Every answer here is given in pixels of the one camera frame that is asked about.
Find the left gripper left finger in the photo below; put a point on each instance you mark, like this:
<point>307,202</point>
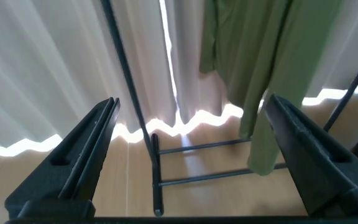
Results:
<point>73,161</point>

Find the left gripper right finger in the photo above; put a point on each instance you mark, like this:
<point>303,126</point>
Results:
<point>315,161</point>

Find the green long-sleeved shirt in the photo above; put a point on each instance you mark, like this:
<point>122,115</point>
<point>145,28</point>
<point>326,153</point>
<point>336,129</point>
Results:
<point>259,46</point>

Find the black clothes rack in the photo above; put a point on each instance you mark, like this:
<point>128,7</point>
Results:
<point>126,68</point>

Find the beige curtain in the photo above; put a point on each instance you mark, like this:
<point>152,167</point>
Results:
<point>42,62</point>

